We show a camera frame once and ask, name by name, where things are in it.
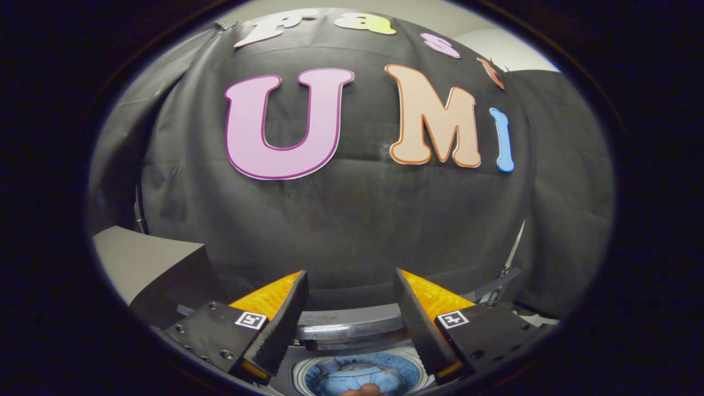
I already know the backdrop stand pole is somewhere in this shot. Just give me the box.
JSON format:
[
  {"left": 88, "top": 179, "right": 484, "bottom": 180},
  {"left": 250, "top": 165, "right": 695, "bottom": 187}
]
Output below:
[{"left": 134, "top": 186, "right": 149, "bottom": 234}]

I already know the beige cabinet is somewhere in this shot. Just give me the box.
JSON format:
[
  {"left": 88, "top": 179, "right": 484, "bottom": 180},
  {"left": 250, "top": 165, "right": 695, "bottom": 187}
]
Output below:
[{"left": 92, "top": 225, "right": 226, "bottom": 331}]

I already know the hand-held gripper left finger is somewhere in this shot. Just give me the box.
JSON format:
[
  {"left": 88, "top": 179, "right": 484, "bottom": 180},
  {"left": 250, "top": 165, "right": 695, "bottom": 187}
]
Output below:
[{"left": 163, "top": 271, "right": 309, "bottom": 386}]

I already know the light blue button shirt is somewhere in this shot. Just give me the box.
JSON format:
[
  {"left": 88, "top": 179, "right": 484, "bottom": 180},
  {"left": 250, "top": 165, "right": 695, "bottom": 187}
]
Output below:
[{"left": 319, "top": 360, "right": 405, "bottom": 396}]

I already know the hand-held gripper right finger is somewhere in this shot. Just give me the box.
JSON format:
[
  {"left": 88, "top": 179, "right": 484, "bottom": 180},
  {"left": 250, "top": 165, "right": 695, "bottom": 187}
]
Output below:
[{"left": 394, "top": 268, "right": 551, "bottom": 384}]

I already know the black backdrop cloth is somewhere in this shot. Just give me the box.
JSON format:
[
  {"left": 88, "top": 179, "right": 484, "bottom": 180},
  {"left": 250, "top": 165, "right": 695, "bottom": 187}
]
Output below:
[{"left": 87, "top": 8, "right": 615, "bottom": 320}]

